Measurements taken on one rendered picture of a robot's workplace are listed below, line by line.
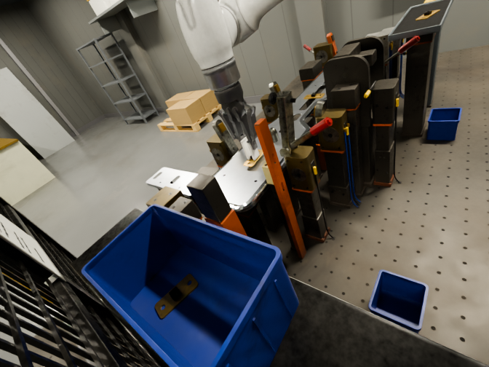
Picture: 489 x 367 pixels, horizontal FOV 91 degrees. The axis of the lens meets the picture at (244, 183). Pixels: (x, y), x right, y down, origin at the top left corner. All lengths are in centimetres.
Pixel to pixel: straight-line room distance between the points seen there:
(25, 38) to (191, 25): 843
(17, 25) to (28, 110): 207
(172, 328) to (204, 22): 60
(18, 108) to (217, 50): 780
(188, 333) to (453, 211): 84
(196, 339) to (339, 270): 51
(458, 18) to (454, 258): 279
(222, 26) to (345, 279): 74
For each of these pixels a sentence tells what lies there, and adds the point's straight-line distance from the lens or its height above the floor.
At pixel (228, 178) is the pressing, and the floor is 100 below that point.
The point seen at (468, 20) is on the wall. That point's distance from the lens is 342.
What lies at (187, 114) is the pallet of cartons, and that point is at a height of 32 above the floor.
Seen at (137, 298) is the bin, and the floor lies 103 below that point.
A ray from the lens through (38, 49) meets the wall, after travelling 900.
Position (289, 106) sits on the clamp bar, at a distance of 62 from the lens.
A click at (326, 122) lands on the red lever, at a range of 59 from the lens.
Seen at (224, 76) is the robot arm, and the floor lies 128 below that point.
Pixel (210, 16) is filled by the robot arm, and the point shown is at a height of 141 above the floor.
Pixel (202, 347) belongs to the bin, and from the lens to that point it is 45.
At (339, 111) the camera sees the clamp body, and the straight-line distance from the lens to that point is 79.
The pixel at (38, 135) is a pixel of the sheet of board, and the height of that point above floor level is 53.
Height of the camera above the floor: 141
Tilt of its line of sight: 35 degrees down
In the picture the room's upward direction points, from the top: 23 degrees counter-clockwise
